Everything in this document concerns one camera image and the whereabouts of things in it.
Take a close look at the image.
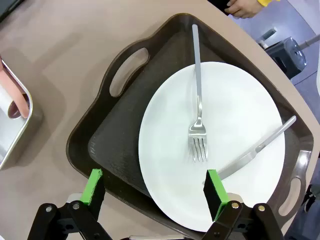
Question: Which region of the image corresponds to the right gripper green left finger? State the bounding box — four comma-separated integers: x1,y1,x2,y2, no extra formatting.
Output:
27,168,113,240

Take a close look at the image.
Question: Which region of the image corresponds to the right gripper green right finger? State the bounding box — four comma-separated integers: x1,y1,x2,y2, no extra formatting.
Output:
199,169,285,240

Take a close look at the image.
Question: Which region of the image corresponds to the white round plate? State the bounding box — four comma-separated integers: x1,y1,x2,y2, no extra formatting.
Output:
138,61,286,233

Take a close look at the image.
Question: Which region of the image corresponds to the black floor item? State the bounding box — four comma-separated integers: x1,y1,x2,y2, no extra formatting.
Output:
303,184,320,214

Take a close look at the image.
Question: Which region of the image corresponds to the person left hand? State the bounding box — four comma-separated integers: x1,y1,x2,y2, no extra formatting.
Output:
224,0,264,19

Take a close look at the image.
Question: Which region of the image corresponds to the silver table knife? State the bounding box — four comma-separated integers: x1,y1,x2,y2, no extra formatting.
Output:
201,115,298,186

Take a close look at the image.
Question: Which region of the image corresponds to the silver fork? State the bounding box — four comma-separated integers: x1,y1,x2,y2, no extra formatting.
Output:
187,24,209,163

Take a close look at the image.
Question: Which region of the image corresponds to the dark brown serving tray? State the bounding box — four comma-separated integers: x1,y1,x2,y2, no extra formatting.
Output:
66,12,315,240

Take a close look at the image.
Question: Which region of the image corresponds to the rectangular metal container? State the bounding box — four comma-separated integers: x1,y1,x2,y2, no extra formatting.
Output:
0,56,35,171

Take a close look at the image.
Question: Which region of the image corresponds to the grey metal table leg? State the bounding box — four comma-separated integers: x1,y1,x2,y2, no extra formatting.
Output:
258,26,279,49

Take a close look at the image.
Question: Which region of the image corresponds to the black flat object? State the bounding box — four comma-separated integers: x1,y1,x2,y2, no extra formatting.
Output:
0,0,26,21

